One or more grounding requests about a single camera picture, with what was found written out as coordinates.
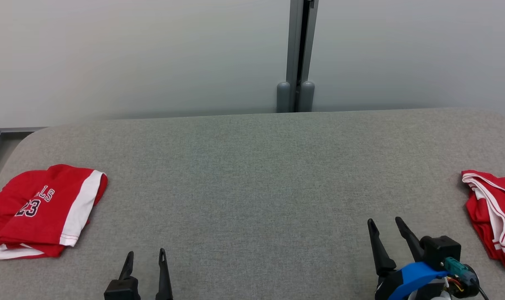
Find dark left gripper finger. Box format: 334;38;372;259
118;251;135;280
155;248;174;300

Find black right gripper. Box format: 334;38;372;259
367;217;481;300

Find red shorts with white stripes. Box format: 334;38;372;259
461;170;505;270

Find red jersey with white panel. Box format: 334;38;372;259
0;164;108;260

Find grey fabric sofa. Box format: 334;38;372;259
0;107;505;300

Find grey metal partition post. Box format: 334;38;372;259
276;0;319;113

